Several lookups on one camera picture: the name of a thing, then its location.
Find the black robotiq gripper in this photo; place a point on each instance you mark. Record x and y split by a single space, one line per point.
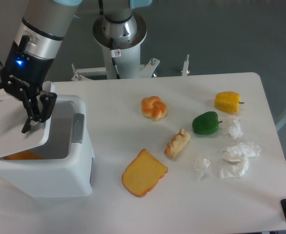
22 77

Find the white trash can lid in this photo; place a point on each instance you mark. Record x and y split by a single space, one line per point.
12 120

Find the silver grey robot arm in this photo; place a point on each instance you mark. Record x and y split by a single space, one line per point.
46 22

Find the orange bread inside can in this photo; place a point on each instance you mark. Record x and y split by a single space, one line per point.
24 155

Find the white trash can body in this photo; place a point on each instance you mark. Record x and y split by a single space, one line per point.
65 169

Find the knotted bread roll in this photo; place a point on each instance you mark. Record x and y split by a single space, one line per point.
153 107

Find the orange toast slice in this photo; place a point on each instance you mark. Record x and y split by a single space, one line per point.
143 173

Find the beige pastry piece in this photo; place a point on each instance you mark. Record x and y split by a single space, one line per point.
177 143

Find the green bell pepper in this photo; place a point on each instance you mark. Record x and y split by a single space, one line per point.
206 123

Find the small crumpled white tissue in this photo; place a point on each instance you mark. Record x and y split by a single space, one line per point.
200 166

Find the yellow bell pepper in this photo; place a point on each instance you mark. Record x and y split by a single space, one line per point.
228 102

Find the crumpled tissue near peppers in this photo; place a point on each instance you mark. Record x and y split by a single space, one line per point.
232 128

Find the large crumpled white tissue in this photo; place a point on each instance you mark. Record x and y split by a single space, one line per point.
237 159

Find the white metal stand frame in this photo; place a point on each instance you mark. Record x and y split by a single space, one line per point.
146 71

